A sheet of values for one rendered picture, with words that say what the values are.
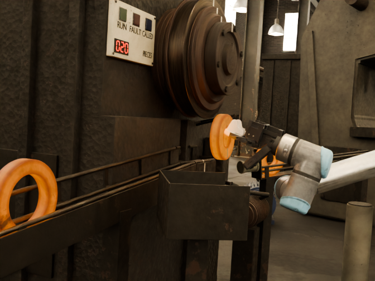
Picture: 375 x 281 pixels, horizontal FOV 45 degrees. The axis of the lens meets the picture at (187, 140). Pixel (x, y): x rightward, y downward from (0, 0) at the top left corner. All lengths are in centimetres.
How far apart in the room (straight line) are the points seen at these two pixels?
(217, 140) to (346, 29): 311
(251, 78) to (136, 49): 921
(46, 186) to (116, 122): 41
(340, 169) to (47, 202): 96
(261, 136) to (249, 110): 921
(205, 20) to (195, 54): 15
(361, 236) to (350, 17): 260
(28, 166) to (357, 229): 163
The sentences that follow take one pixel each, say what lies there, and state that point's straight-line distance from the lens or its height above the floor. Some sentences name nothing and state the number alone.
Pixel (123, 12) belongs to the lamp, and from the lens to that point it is 153.
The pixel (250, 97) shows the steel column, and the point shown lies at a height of 142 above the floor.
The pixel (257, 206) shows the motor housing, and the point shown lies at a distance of 204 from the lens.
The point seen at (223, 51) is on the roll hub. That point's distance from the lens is 174.
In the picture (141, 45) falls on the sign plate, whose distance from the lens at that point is 162.
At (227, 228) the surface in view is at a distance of 115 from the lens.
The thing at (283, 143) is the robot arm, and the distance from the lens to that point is 145.
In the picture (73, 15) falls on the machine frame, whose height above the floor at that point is 118.
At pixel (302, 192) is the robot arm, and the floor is 67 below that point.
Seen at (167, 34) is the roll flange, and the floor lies 117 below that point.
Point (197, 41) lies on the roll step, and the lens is 166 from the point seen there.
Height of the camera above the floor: 88
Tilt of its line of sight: 3 degrees down
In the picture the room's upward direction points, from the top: 3 degrees clockwise
